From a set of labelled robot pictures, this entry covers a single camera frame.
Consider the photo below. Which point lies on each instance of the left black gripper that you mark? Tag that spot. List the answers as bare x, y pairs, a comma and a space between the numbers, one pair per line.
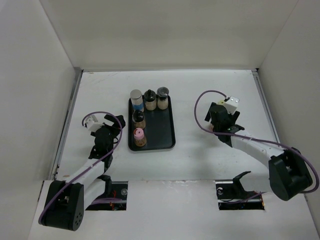
115, 130

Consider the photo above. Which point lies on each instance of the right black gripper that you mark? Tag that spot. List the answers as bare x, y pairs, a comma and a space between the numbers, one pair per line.
234, 117

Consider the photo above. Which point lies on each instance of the yellow cap spice bottle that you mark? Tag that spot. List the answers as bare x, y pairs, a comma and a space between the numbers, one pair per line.
222, 103

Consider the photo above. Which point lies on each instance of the black round cap spice bottle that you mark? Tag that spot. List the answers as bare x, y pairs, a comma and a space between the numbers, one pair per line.
138, 119

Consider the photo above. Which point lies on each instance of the silver lid blue label jar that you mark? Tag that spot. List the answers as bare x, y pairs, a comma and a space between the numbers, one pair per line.
137, 100

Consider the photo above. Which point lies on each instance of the pink cap spice bottle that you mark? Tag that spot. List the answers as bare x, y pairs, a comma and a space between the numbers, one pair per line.
139, 137

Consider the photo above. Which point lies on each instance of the black knob cap spice bottle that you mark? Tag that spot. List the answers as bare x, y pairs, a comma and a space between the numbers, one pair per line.
150, 99

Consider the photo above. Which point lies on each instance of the black flip cap spice bottle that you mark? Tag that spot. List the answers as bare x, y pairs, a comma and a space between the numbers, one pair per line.
162, 102

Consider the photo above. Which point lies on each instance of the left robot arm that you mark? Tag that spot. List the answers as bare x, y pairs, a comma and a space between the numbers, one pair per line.
68, 199

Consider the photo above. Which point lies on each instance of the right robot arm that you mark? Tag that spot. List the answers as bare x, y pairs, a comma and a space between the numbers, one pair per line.
288, 174

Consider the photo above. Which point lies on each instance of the black rectangular plastic tray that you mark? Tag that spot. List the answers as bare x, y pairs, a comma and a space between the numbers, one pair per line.
159, 130

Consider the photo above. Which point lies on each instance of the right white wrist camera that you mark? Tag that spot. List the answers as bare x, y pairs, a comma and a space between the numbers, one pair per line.
231, 104

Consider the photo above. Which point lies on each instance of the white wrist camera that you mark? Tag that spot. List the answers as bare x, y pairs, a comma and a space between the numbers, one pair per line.
92, 124
231, 104

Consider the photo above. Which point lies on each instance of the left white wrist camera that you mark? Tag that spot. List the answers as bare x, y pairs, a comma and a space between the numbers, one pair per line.
92, 124

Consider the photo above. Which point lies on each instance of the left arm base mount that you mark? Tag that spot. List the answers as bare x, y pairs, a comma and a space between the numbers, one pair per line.
114, 197

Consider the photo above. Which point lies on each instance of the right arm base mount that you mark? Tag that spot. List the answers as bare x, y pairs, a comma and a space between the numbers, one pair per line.
231, 195

